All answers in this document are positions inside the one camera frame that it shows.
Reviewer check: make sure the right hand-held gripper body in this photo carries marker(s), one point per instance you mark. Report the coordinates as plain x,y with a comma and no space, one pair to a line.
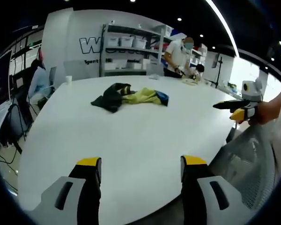
251,91

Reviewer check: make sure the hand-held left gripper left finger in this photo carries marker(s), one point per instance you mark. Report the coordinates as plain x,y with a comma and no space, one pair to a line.
84,187

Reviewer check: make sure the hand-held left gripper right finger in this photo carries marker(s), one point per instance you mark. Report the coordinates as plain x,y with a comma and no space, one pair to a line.
196,187

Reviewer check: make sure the black yellow blue garment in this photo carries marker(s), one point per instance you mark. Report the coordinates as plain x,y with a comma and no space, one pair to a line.
131,97

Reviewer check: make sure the person's right hand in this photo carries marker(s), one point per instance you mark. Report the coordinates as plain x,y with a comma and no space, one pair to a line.
265,113

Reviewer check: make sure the black tripod stand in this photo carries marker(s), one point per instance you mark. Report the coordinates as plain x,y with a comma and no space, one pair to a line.
218,70

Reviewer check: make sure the beige items on table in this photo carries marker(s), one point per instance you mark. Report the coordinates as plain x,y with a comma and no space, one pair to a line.
190,81

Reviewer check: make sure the grey mesh office chair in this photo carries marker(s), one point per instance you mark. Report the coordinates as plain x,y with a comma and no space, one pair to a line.
250,164

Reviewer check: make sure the white crumpled cloth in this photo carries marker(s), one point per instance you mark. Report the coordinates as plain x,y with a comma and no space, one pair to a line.
154,77

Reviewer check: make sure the white storage bin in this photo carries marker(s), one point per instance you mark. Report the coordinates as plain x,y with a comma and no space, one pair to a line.
126,41
113,41
139,43

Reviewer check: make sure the white paper cup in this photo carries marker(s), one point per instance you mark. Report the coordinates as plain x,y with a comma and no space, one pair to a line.
68,80

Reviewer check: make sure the grey metal storage shelf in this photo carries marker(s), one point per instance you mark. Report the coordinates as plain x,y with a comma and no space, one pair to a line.
131,50

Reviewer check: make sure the white office chair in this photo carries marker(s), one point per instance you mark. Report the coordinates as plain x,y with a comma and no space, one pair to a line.
52,79

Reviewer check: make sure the dark computer monitor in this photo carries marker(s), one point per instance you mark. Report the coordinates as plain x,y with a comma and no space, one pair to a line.
0,79

